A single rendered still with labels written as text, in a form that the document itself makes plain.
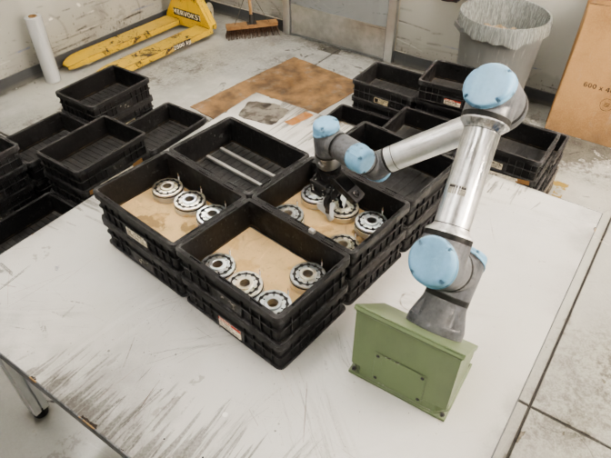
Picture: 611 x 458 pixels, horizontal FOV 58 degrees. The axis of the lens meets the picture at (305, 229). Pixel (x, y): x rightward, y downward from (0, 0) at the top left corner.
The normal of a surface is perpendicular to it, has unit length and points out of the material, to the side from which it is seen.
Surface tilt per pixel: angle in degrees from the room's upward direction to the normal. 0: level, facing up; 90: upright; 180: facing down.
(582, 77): 76
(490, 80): 40
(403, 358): 90
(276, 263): 0
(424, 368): 90
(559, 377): 0
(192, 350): 0
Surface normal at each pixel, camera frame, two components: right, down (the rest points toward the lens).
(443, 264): -0.57, -0.05
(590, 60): -0.55, 0.37
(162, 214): 0.00, -0.75
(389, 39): -0.57, 0.55
